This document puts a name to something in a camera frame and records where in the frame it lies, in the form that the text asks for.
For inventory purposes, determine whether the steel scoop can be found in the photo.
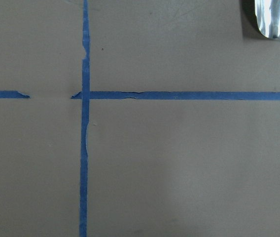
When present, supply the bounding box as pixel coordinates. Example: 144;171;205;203
240;0;280;40

